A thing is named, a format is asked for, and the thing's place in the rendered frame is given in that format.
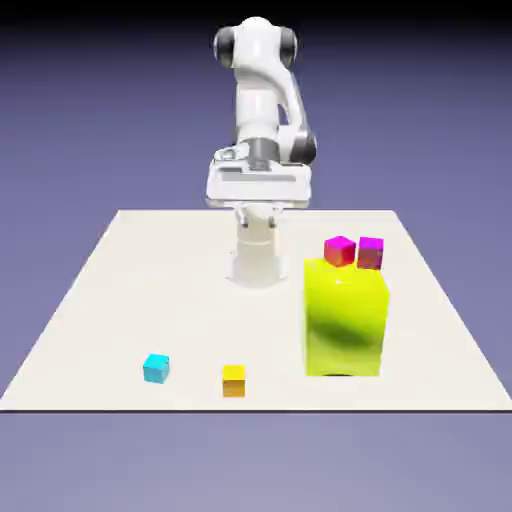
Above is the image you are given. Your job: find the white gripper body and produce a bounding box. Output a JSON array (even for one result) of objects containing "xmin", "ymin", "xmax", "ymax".
[{"xmin": 204, "ymin": 158, "xmax": 313, "ymax": 210}]

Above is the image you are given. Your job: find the small magenta cube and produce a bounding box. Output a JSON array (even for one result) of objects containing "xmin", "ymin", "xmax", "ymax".
[
  {"xmin": 356, "ymin": 236, "xmax": 385, "ymax": 271},
  {"xmin": 323, "ymin": 235, "xmax": 357, "ymax": 268}
]

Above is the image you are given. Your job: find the small yellow cube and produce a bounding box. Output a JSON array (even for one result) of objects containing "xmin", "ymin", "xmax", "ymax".
[{"xmin": 222, "ymin": 364, "xmax": 246, "ymax": 399}]

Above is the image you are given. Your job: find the small cyan cube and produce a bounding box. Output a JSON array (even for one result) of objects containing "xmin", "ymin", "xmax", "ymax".
[{"xmin": 142, "ymin": 352, "xmax": 171, "ymax": 385}]

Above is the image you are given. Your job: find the large yellow-green box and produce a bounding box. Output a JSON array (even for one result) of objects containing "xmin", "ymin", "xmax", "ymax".
[{"xmin": 303, "ymin": 257, "xmax": 391, "ymax": 378}]

